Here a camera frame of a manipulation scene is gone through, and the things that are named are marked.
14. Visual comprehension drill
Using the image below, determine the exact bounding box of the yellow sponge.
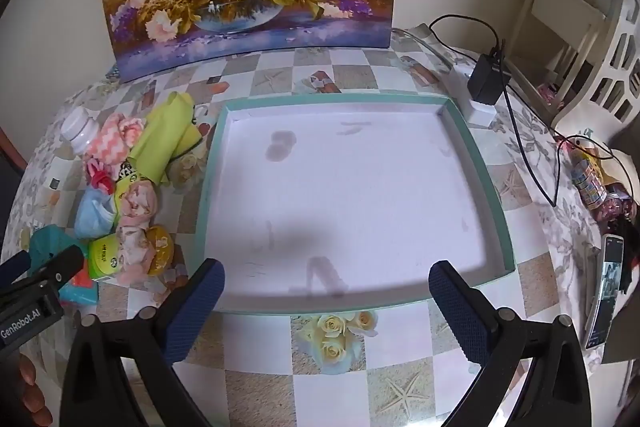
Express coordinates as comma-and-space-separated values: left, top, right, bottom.
89, 172, 151, 280

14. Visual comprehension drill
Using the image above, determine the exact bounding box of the red pink pipe-cleaner flower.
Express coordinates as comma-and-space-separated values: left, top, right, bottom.
85, 159, 115, 195

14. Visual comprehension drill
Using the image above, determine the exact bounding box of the shallow teal cardboard box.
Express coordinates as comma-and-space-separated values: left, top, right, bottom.
199, 91, 516, 317

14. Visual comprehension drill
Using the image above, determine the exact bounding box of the grey floral tablecloth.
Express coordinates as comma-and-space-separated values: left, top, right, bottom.
450, 52, 631, 378

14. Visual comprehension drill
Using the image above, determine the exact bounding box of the pink patterned jar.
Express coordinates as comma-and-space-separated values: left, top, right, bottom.
597, 187, 636, 223

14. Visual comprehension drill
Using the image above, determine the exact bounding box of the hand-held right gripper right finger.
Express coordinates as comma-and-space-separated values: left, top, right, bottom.
429, 260, 598, 427

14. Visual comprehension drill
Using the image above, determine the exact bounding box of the teal block with red patch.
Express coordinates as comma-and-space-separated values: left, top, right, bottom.
27, 227, 98, 305

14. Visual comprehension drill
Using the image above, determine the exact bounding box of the pink zigzag fleece cloth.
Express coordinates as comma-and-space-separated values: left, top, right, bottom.
85, 114, 147, 168

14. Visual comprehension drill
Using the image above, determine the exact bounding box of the lime green cloth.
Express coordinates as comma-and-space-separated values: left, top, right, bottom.
129, 92, 203, 185

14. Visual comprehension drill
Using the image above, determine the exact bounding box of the grey power strip cord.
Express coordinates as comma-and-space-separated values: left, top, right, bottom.
392, 26, 471, 72

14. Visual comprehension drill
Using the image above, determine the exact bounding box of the small pink object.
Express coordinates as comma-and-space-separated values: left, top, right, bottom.
535, 84, 561, 108

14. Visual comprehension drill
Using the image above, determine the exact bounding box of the blue face mask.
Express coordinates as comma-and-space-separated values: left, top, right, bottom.
75, 187, 121, 240

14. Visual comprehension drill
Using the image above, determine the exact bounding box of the smartphone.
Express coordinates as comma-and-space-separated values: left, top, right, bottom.
585, 234, 626, 350

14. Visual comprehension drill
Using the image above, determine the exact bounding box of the white power strip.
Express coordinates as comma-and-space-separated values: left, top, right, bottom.
450, 67, 498, 125

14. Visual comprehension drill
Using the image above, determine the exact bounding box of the pink floral scrunchie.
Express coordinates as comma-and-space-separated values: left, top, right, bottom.
114, 227, 153, 285

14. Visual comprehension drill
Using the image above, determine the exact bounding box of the colourful puzzle cylinder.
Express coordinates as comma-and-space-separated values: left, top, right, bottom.
570, 152, 608, 223

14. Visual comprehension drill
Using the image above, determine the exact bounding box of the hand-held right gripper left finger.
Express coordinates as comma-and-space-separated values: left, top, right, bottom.
60, 258, 226, 427

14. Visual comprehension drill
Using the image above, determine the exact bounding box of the small white figurine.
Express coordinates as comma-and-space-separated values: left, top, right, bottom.
565, 127, 601, 158

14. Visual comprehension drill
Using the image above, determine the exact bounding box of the black power adapter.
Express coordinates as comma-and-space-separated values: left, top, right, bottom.
467, 52, 512, 105

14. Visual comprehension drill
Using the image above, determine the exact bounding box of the black cable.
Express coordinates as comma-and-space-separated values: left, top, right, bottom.
502, 39, 638, 208
428, 13, 507, 60

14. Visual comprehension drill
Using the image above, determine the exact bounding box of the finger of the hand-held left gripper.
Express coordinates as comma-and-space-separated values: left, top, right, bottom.
0, 251, 32, 282
0, 245, 85, 303

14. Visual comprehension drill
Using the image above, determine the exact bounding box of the white pill bottle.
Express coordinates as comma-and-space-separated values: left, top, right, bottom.
60, 108, 98, 154

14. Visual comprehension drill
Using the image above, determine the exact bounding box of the person's left hand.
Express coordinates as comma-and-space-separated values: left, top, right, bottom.
17, 351, 54, 427

